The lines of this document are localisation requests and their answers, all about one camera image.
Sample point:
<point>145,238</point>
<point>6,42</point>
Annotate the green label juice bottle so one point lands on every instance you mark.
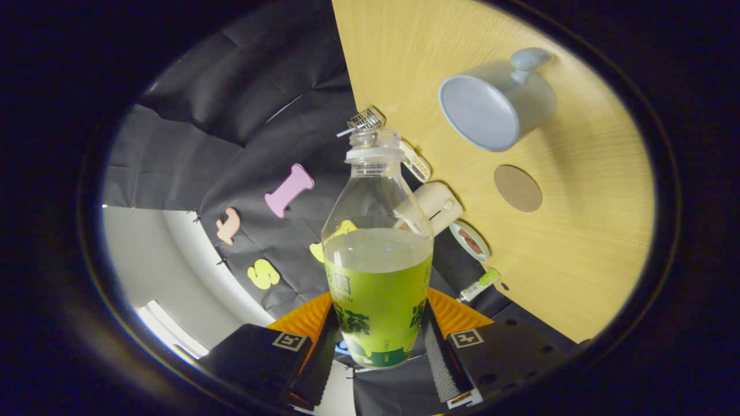
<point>376,294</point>

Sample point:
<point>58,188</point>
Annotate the pale green plate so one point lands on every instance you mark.
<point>484,249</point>

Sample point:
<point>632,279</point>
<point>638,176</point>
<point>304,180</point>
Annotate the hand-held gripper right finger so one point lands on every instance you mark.
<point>442,364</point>

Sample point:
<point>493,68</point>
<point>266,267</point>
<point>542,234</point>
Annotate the white divided snack tray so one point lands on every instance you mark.
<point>417,166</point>

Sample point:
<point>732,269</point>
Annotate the white straw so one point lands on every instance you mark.
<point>345,132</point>

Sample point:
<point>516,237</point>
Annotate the pale grey cup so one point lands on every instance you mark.
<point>526,104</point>

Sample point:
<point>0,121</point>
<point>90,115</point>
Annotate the brown round coaster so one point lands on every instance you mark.
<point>518,188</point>

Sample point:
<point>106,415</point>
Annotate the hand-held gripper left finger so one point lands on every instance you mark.
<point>318,364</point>

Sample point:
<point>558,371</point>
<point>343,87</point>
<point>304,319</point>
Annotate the brown meat piece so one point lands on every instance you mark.
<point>466,236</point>
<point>477,248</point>

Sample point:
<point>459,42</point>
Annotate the white toaster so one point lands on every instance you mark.
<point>442,208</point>

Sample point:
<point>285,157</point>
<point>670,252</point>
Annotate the small white green bottle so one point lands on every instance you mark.
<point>480,284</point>

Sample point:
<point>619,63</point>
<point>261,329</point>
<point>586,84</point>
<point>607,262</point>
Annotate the large ceiling light panel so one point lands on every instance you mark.
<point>167,329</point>

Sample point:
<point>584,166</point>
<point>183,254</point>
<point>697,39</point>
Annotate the wooden table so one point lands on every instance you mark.
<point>578,242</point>

